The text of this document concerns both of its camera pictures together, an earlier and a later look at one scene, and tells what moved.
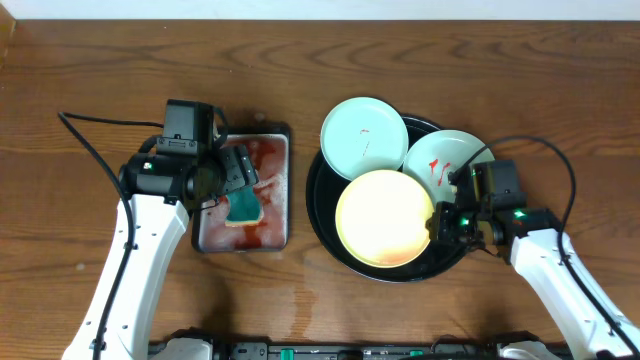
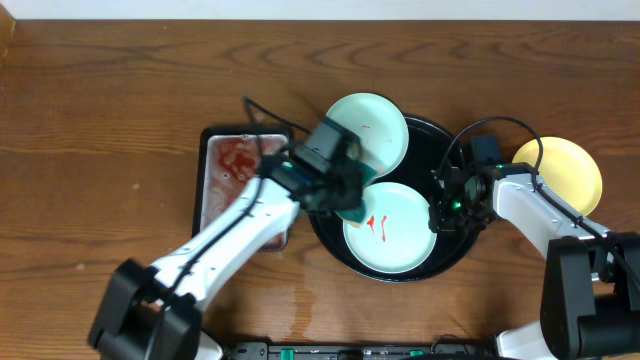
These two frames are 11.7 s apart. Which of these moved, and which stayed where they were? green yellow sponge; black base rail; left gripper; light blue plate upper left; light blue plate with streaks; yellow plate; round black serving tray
Moved: yellow plate; light blue plate with streaks; green yellow sponge; left gripper
Stayed: round black serving tray; black base rail; light blue plate upper left
